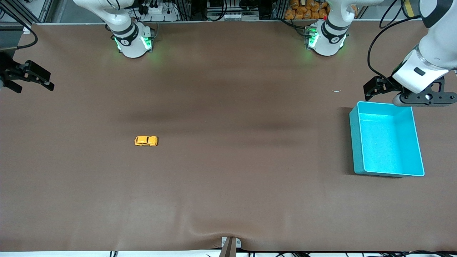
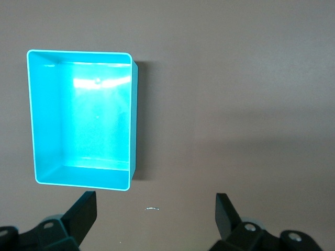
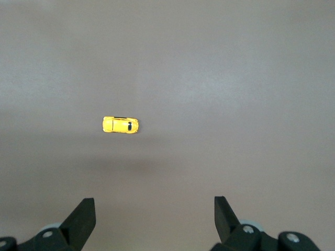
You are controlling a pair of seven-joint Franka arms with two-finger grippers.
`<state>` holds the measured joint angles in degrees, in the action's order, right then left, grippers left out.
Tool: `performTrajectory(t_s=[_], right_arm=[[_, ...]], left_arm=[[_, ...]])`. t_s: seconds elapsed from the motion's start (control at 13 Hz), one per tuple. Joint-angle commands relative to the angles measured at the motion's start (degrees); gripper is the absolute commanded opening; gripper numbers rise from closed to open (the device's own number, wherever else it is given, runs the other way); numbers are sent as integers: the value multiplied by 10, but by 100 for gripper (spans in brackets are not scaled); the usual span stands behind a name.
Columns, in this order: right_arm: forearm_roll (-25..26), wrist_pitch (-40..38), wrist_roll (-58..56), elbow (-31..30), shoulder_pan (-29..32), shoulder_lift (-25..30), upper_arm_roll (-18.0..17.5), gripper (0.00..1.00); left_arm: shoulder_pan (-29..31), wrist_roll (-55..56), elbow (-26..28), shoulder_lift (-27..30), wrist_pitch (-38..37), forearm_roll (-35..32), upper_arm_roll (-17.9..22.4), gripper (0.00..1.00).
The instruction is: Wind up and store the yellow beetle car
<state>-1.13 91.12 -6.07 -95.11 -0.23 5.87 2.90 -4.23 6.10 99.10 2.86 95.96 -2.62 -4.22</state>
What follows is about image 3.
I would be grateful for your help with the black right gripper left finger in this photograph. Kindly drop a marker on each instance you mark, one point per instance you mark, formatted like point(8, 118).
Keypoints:
point(76, 230)

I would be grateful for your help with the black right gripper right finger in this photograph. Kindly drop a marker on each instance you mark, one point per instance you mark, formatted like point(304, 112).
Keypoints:
point(227, 227)

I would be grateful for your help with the yellow beetle toy car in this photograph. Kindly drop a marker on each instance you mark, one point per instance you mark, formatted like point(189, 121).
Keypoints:
point(117, 126)

